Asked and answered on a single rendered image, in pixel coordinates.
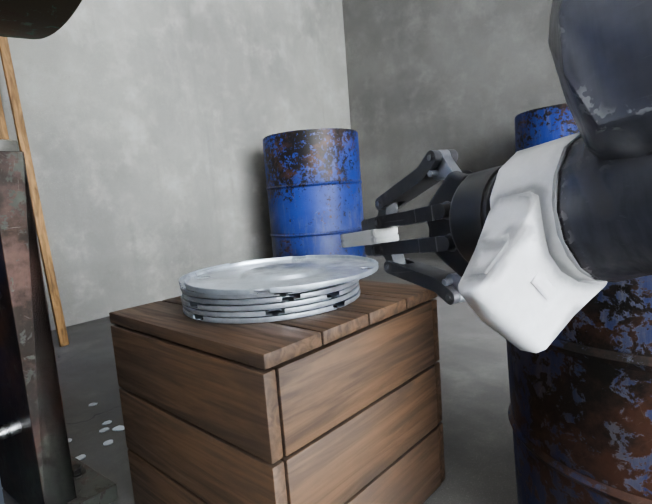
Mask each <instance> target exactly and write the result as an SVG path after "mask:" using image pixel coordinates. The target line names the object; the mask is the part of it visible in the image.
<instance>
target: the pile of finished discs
mask: <svg viewBox="0 0 652 504"><path fill-rule="evenodd" d="M222 265H227V264H222ZM222 265H217V266H212V267H208V268H204V269H200V270H197V271H193V272H190V273H188V274H186V275H184V276H182V277H181V278H180V279H179V280H178V281H179V285H180V290H181V291H182V294H181V301H182V306H183V312H184V314H185V315H186V316H188V317H190V318H192V319H195V320H200V321H205V322H212V323H226V324H246V323H264V322H274V321H283V320H290V319H297V318H303V317H308V316H313V315H317V314H321V313H325V312H329V311H332V310H335V309H338V308H341V307H343V306H346V305H348V304H350V303H352V302H353V301H355V300H356V299H357V298H358V297H359V296H360V286H359V280H356V281H352V282H348V283H344V284H340V285H335V286H330V287H324V288H318V289H312V290H304V291H296V292H287V293H276V294H263V292H267V291H270V290H261V291H256V292H258V294H257V295H214V294H205V293H199V292H194V291H191V290H189V289H187V288H186V287H185V285H184V280H185V278H186V277H188V276H190V278H194V277H195V276H196V274H195V273H196V272H199V271H202V270H206V269H209V268H213V267H218V266H222ZM333 305H334V306H337V307H338V308H335V307H333ZM325 306H328V307H325ZM208 316H210V317H208ZM213 317H214V318H213ZM202 318H203V319H202Z"/></svg>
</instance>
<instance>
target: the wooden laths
mask: <svg viewBox="0 0 652 504"><path fill-rule="evenodd" d="M0 56H1V61H2V66H3V71H4V76H5V81H6V86H7V91H8V96H9V101H10V105H11V110H12V115H13V120H14V125H15V130H16V135H17V140H18V145H19V150H20V151H23V152H24V156H25V163H26V169H27V176H28V182H29V189H30V195H31V202H32V208H33V215H34V221H35V228H36V233H37V238H38V243H39V248H40V253H41V258H42V263H43V268H44V273H45V278H46V283H47V288H48V292H49V297H50V302H51V307H52V312H53V317H54V322H55V327H56V332H57V337H58V342H59V346H60V347H63V346H66V345H69V340H68V335H67V330H66V325H65V320H64V315H63V310H62V305H61V300H60V295H59V290H58V285H57V281H56V276H55V271H54V266H53V261H52V256H51V251H50V246H49V241H48V236H47V231H46V226H45V221H44V216H43V211H42V206H41V201H40V196H39V191H38V187H37V182H36V177H35V172H34V167H33V162H32V157H31V152H30V147H29V142H28V137H27V132H26V127H25V122H24V117H23V112H22V107H21V102H20V97H19V93H18V88H17V83H16V78H15V73H14V68H13V63H12V58H11V53H10V48H9V43H8V38H7V37H1V36H0ZM0 139H3V140H9V135H8V130H7V125H6V121H5V116H4V111H3V106H2V101H1V96H0Z"/></svg>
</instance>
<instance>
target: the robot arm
mask: <svg viewBox="0 0 652 504"><path fill-rule="evenodd" d="M548 45H549V48H550V51H551V54H552V58H553V61H554V64H555V68H556V71H557V74H558V77H559V81H560V84H561V87H562V91H563V94H564V97H565V100H566V103H567V106H568V108H569V110H570V112H571V114H572V116H573V119H574V121H575V123H576V125H577V127H578V129H579V133H576V134H572V135H569V136H566V137H563V138H559V139H556V140H553V141H549V142H546V143H543V144H540V145H536V146H533V147H530V148H527V149H523V150H520V151H517V152H516V153H515V154H514V155H513V156H512V157H511V158H510V159H509V160H508V161H507V162H506V163H505V164H504V165H501V166H497V167H493V168H490V169H486V170H482V171H478V172H475V173H474V172H472V171H469V170H463V171H461V170H460V168H459V167H458V165H457V164H456V162H457V160H458V153H457V151H456V150H454V149H447V150H429V151H428V152H427V153H426V155H425V156H424V158H423V160H422V161H421V163H420V164H419V166H418V167H417V168H416V169H415V170H413V171H412V172H411V173H410V174H408V175H407V176H406V177H404V178H403V179H402V180H400V181H399V182H398V183H396V184H395V185H394V186H392V187H391V188H390V189H388V190H387V191H386V192H384V193H383V194H382V195H380V196H379V197H378V198H377V199H376V200H375V206H376V208H377V210H379V213H378V215H377V217H375V218H370V219H365V220H363V221H362V222H361V226H362V231H359V232H353V233H347V234H341V236H340V238H341V240H342V242H341V245H342V247H343V248H346V247H355V246H365V253H366V255H368V256H381V255H382V256H383V257H384V258H385V260H386V261H385V263H384V270H385V272H386V273H388V274H391V275H393V276H396V277H398V278H401V279H403V280H406V281H408V282H411V283H413V284H416V285H418V286H421V287H424V288H426V289H429V290H431V291H434V292H435V293H436V294H437V295H438V296H439V297H441V298H442V299H443V300H444V301H445V302H446V303H447V304H449V305H452V304H457V303H461V302H465V301H466V302H467V303H468V304H469V306H470V307H471V308H472V309H473V311H474V312H475V313H476V314H477V316H478V317H479V318H480V319H481V321H483V322H484V323H485V324H487V325H488V326H489V327H491V328H492V329H493V330H495V331H496V332H497V333H499V334H500V335H501V336H503V337H504V338H505V339H507V340H508V341H509V342H510V343H512V344H513V345H514V346H516V347H517V348H518V349H520V350H522V351H527V352H532V353H538V352H541V351H543V350H546V349H547V347H548V346H549V345H550V344H551V343H552V342H553V340H554V339H555V338H556V337H557V336H558V334H559V333H560V332H561V331H562V330H563V328H564V327H565V326H566V325H567V324H568V322H569V321H570V320H571V319H572V318H573V316H574V315H575V314H576V313H577V312H578V311H579V310H580V309H582V308H583V307H584V306H585V305H586V304H587V303H588V302H589V301H590V300H591V299H592V298H593V297H594V296H595V295H596V294H597V293H598V292H599V291H600V290H602V289H603V288H604V287H605V286H606V284H607V282H613V283H616V282H620V281H625V280H630V279H634V278H639V277H644V276H649V275H652V0H553V1H552V7H551V13H550V24H549V36H548ZM441 180H444V181H443V183H442V184H441V186H440V187H439V189H438V190H437V192H436V193H435V195H434V196H433V198H432V200H431V201H430V203H429V206H426V207H421V208H416V209H413V210H408V211H403V212H398V208H400V207H402V206H403V205H405V204H406V203H408V202H409V201H411V200H412V199H414V198H416V197H417V196H419V195H420V194H422V193H423V192H425V191H426V190H428V189H429V188H431V187H432V186H434V185H435V184H437V183H438V182H440V181H441ZM397 212H398V213H397ZM424 222H427V224H428V227H429V237H424V238H416V239H407V240H399V235H398V234H397V233H398V226H404V225H411V224H417V223H424ZM398 240H399V241H398ZM426 252H435V254H436V255H437V256H438V257H439V258H440V259H441V260H443V261H444V262H445V263H446V264H447V265H448V266H449V267H450V268H451V269H453V270H454V271H455V272H456V273H452V272H449V271H446V270H443V269H440V268H437V267H434V266H431V265H428V264H425V263H421V262H418V261H415V260H412V259H409V258H405V257H404V255H403V254H407V253H426Z"/></svg>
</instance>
